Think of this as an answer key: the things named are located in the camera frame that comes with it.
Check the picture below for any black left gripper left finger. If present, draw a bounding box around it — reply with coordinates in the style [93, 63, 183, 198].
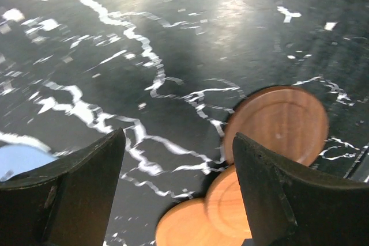
[1, 128, 126, 245]

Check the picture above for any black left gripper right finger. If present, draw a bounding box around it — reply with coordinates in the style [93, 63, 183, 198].
[233, 133, 368, 245]

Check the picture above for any light wooden ridged coaster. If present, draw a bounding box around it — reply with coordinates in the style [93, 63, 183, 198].
[205, 165, 252, 239]

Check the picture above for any blue paper coaster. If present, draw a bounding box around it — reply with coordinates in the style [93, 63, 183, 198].
[0, 145, 57, 182]

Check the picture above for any plain orange wooden coaster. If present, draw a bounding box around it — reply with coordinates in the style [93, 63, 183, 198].
[155, 198, 251, 246]

